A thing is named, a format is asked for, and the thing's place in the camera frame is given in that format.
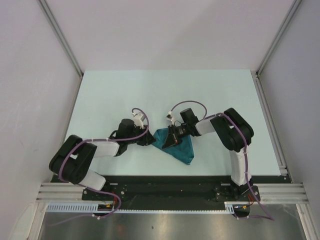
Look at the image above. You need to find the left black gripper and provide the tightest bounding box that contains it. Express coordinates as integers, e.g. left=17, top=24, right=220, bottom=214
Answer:
left=125, top=124, right=156, bottom=146

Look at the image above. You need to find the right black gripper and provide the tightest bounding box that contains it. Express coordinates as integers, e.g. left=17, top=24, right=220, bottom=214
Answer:
left=163, top=123, right=190, bottom=150

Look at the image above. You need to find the teal cloth napkin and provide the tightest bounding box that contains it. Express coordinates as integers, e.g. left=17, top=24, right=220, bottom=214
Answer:
left=152, top=128, right=195, bottom=165

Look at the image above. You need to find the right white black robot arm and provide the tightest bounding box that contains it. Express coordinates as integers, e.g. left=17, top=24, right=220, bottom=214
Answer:
left=157, top=107, right=254, bottom=201

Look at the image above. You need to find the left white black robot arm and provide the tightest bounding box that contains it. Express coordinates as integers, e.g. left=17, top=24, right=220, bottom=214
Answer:
left=49, top=118, right=156, bottom=200

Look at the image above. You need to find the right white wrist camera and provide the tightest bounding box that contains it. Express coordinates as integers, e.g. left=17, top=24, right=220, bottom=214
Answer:
left=165, top=111, right=176, bottom=125

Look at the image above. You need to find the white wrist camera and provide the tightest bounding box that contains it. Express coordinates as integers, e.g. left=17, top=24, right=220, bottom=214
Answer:
left=165, top=111, right=176, bottom=125
left=131, top=112, right=146, bottom=129

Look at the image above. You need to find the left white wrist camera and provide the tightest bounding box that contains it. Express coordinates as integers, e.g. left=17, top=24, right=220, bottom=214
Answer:
left=131, top=112, right=146, bottom=129

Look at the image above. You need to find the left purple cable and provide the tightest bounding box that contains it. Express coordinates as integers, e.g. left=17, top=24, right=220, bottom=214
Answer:
left=48, top=107, right=150, bottom=227

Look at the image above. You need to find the white slotted cable duct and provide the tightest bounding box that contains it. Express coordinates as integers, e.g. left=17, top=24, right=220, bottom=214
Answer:
left=46, top=201, right=251, bottom=215

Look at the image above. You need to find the left aluminium corner post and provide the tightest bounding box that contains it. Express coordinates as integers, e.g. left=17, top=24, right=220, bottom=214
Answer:
left=36, top=0, right=84, bottom=79

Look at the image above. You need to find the aluminium corner post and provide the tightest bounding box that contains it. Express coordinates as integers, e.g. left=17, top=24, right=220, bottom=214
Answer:
left=255, top=0, right=304, bottom=78
left=36, top=0, right=84, bottom=79

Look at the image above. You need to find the right aluminium corner post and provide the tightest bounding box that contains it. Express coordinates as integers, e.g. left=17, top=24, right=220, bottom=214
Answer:
left=255, top=0, right=304, bottom=78

